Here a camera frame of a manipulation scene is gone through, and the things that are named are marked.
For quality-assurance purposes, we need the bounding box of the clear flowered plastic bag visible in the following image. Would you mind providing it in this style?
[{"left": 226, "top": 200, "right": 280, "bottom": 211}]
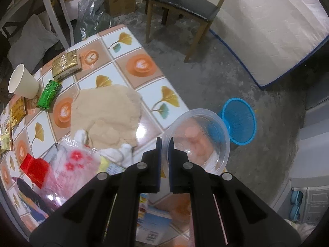
[{"left": 42, "top": 137, "right": 103, "bottom": 206}]

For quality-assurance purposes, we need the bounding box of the blue plastic basket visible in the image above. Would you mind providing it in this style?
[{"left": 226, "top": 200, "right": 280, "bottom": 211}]
[{"left": 208, "top": 98, "right": 257, "bottom": 146}]

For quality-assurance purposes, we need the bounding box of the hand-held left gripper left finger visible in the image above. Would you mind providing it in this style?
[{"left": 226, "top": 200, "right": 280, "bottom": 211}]
[{"left": 29, "top": 137, "right": 162, "bottom": 247}]

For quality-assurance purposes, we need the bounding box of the white mattress blue edge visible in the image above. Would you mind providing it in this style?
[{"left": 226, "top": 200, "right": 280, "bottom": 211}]
[{"left": 208, "top": 0, "right": 329, "bottom": 90}]

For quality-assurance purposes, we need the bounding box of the clear plastic round container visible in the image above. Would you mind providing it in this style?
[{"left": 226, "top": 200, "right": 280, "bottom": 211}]
[{"left": 162, "top": 108, "right": 230, "bottom": 175}]

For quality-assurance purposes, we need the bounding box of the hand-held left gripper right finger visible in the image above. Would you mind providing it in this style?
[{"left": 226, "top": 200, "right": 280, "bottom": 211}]
[{"left": 168, "top": 137, "right": 301, "bottom": 247}]

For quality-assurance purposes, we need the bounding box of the wooden chair black seat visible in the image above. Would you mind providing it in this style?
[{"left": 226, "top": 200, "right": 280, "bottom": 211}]
[{"left": 145, "top": 0, "right": 241, "bottom": 63}]

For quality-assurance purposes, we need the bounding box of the light blue tissue box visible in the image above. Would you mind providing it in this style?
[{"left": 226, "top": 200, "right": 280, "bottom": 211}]
[{"left": 135, "top": 193, "right": 173, "bottom": 244}]

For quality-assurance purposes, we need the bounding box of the dark printed flat box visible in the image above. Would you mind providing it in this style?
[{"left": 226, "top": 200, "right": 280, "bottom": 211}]
[{"left": 12, "top": 177, "right": 50, "bottom": 220}]

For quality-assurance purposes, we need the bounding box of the yellow packet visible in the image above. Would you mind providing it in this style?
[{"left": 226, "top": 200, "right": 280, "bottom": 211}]
[{"left": 99, "top": 157, "right": 126, "bottom": 175}]

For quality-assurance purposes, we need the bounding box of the fluffy white green rug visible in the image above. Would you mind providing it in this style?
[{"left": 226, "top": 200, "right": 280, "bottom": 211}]
[{"left": 285, "top": 219, "right": 318, "bottom": 243}]

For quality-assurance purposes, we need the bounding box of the white desk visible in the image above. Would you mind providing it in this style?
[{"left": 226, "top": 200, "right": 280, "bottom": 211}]
[{"left": 0, "top": 0, "right": 72, "bottom": 49}]

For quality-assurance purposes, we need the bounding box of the small green snack packet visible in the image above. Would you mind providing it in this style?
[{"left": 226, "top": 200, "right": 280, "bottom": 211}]
[{"left": 37, "top": 80, "right": 63, "bottom": 109}]

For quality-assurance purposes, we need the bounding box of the gold foil snack packet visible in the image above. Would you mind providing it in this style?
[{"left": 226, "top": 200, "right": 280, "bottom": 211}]
[
  {"left": 0, "top": 123, "right": 13, "bottom": 152},
  {"left": 10, "top": 99, "right": 26, "bottom": 126}
]

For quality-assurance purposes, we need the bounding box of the red plastic container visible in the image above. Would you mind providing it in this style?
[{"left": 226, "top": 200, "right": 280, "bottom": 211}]
[{"left": 20, "top": 154, "right": 50, "bottom": 188}]

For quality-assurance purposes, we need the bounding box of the dark green bag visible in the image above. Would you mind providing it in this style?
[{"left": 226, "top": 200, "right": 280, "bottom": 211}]
[{"left": 74, "top": 13, "right": 116, "bottom": 43}]

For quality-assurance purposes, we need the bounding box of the cardboard box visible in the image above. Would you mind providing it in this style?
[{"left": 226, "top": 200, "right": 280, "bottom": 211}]
[{"left": 104, "top": 0, "right": 137, "bottom": 17}]

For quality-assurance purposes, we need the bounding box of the white paper cup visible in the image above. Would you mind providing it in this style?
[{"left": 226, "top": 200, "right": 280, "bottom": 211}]
[{"left": 8, "top": 64, "right": 40, "bottom": 99}]

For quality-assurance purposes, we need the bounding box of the white panelled cabinet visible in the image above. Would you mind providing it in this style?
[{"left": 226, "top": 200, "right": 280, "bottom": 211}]
[{"left": 290, "top": 180, "right": 329, "bottom": 227}]

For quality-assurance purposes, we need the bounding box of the grey pillow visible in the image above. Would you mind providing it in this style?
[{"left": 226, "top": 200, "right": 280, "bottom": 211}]
[{"left": 8, "top": 14, "right": 59, "bottom": 72}]

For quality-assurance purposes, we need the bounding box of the beige cloth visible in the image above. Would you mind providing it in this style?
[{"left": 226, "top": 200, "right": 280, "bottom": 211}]
[{"left": 71, "top": 85, "right": 143, "bottom": 151}]

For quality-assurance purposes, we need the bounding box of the gold snack box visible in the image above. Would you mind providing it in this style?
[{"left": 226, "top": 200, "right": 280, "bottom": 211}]
[{"left": 52, "top": 49, "right": 82, "bottom": 80}]

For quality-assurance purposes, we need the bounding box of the crumpled white tissue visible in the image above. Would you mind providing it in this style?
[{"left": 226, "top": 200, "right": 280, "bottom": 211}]
[
  {"left": 73, "top": 130, "right": 89, "bottom": 144},
  {"left": 100, "top": 144, "right": 134, "bottom": 168}
]

